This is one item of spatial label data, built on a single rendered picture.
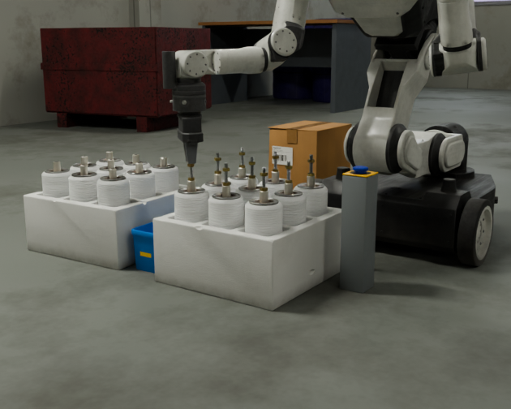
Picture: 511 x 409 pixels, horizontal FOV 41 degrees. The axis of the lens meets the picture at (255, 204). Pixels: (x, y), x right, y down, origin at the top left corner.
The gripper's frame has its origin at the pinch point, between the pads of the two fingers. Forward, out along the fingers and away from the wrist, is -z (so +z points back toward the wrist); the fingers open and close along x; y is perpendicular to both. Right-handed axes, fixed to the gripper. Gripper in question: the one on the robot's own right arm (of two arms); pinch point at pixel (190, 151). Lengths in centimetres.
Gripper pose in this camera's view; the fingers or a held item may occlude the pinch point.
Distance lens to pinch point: 185.7
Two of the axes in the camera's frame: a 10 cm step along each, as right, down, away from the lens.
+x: -2.5, -2.2, 9.4
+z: 0.0, -9.7, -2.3
